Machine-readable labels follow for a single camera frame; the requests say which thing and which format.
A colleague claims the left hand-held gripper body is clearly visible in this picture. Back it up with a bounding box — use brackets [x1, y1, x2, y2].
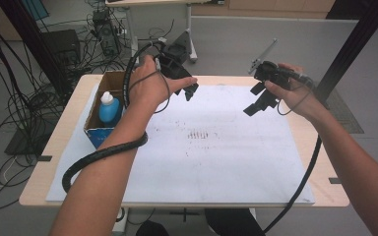
[155, 30, 194, 81]

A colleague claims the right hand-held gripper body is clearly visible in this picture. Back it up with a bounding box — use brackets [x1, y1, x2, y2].
[247, 36, 292, 90]

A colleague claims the blue bottle with white cap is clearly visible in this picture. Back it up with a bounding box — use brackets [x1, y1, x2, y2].
[97, 90, 123, 128]

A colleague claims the cardboard box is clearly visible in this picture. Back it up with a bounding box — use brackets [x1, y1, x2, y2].
[83, 70, 130, 150]

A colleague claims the person's left hand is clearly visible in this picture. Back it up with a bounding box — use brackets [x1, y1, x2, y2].
[127, 54, 199, 111]

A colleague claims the person's right hand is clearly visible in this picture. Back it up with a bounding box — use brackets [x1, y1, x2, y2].
[263, 62, 330, 123]

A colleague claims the wooden cabinet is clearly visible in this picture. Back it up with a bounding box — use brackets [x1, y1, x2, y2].
[190, 0, 338, 20]

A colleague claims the white paper sheet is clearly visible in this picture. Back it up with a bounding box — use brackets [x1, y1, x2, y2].
[45, 83, 316, 205]

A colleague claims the grey floor mat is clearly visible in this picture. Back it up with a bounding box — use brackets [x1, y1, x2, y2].
[324, 88, 365, 135]

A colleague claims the black equipment box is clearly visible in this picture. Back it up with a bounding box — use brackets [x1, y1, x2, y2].
[40, 29, 82, 69]

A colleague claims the person's leg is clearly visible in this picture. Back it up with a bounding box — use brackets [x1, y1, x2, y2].
[204, 207, 266, 236]
[135, 219, 171, 236]

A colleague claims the teal panel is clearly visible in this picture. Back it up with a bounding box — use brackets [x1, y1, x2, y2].
[21, 0, 50, 22]

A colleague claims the white table frame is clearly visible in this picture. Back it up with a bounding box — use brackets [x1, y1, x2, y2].
[104, 0, 226, 64]

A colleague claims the black metal post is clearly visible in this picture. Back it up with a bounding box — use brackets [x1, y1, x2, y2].
[0, 0, 72, 103]
[314, 0, 378, 103]

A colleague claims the black corrugated right gripper cable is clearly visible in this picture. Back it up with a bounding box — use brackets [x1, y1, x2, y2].
[261, 67, 323, 235]

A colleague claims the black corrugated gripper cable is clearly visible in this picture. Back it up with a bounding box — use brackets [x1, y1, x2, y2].
[261, 67, 323, 235]
[61, 40, 165, 195]

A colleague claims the black corrugated left gripper cable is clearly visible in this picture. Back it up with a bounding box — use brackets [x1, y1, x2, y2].
[61, 40, 165, 195]

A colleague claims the bundle of black cables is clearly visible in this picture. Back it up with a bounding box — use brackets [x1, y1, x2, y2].
[0, 0, 136, 212]

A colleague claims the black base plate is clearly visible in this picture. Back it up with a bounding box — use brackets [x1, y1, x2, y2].
[4, 125, 60, 157]

